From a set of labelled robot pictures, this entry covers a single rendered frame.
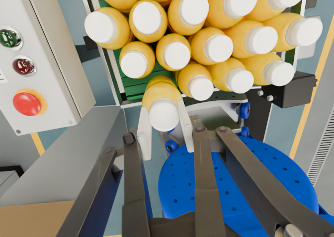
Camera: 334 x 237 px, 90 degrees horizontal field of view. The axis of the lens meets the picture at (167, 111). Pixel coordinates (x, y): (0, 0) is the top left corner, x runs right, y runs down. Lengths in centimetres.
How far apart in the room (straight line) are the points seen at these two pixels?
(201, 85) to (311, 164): 228
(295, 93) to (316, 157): 203
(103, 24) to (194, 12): 13
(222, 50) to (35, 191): 79
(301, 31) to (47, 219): 66
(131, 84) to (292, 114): 170
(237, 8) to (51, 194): 78
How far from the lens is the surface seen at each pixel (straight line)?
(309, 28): 35
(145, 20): 27
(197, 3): 27
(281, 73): 34
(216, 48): 28
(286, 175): 40
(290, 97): 47
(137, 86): 46
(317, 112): 212
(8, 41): 29
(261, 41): 31
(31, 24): 29
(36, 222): 60
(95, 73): 145
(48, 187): 84
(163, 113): 21
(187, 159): 41
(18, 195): 88
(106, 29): 27
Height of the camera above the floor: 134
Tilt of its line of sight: 66 degrees down
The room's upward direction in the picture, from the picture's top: 171 degrees clockwise
